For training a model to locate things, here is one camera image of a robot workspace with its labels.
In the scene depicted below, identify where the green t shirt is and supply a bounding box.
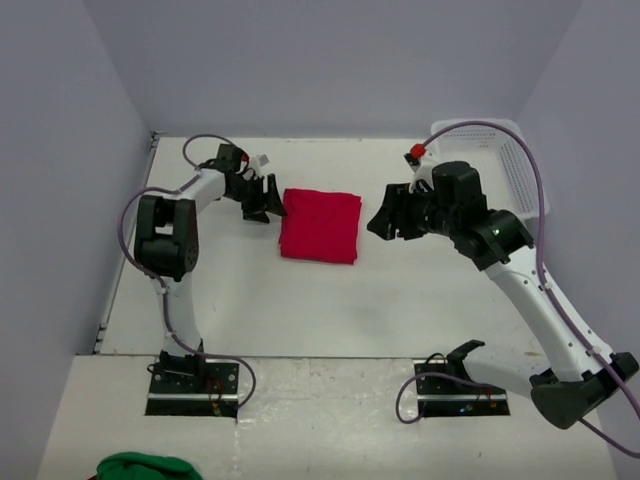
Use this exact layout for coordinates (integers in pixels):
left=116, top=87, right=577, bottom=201
left=91, top=449, right=204, bottom=480

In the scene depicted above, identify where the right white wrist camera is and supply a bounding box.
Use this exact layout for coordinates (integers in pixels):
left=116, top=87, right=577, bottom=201
left=404, top=143, right=441, bottom=191

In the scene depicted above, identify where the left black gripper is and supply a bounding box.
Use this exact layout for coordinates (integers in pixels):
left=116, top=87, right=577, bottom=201
left=225, top=174, right=286, bottom=224

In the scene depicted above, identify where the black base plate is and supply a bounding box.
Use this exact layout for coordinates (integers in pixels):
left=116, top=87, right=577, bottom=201
left=414, top=355, right=506, bottom=398
left=147, top=356, right=239, bottom=400

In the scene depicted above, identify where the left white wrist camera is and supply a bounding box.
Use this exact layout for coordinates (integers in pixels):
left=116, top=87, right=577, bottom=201
left=248, top=154, right=270, bottom=176

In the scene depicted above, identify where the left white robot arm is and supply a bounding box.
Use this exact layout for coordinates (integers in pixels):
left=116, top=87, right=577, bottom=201
left=133, top=143, right=287, bottom=393

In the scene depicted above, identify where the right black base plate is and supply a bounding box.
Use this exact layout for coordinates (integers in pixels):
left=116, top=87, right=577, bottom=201
left=414, top=355, right=506, bottom=398

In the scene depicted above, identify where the white plastic basket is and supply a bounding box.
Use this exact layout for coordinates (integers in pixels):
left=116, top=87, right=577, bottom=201
left=429, top=125, right=539, bottom=223

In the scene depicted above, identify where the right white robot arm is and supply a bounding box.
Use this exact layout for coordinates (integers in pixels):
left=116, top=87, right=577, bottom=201
left=367, top=161, right=639, bottom=429

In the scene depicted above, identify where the red t shirt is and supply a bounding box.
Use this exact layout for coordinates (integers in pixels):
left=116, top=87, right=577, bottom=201
left=279, top=188, right=362, bottom=265

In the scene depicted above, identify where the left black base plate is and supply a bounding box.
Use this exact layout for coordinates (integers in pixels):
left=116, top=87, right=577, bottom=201
left=147, top=356, right=239, bottom=400

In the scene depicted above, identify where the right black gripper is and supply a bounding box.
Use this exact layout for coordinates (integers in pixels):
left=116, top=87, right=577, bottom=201
left=368, top=182, right=459, bottom=241

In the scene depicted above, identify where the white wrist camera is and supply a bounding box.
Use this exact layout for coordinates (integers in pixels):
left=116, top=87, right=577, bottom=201
left=404, top=143, right=441, bottom=191
left=248, top=154, right=270, bottom=176

